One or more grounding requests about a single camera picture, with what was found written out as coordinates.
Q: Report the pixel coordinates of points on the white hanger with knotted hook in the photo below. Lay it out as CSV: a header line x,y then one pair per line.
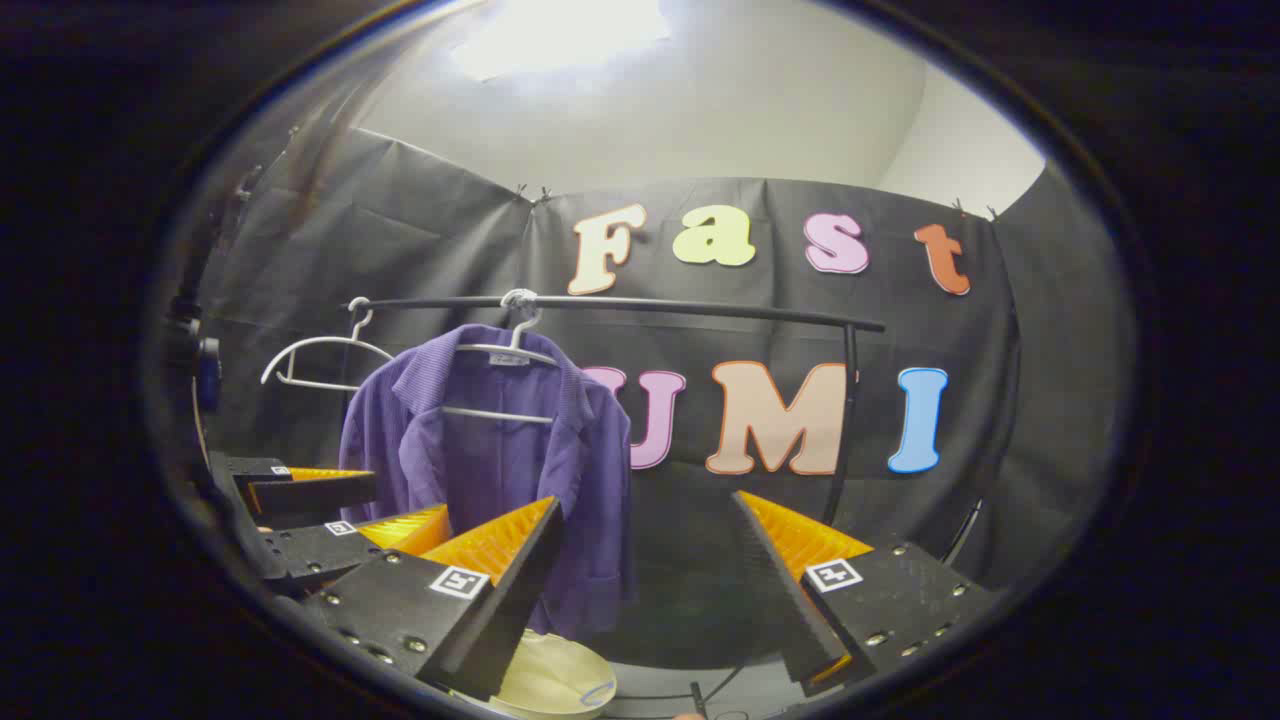
x,y
500,414

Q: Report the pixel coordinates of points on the black clothes rack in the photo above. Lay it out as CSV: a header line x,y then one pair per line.
x,y
700,309

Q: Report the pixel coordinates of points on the black backdrop cloth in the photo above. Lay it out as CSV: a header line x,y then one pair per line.
x,y
400,230

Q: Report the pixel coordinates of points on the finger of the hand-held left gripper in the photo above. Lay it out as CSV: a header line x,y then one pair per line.
x,y
310,495
320,555

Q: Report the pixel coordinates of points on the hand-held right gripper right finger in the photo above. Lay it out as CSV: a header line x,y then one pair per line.
x,y
790,610

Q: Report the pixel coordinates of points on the beige laundry hamper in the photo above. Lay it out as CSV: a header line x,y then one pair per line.
x,y
550,680

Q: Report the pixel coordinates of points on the white plain hanger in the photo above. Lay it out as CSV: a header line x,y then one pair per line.
x,y
340,338

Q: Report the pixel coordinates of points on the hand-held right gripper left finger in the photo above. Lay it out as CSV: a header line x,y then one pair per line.
x,y
500,620

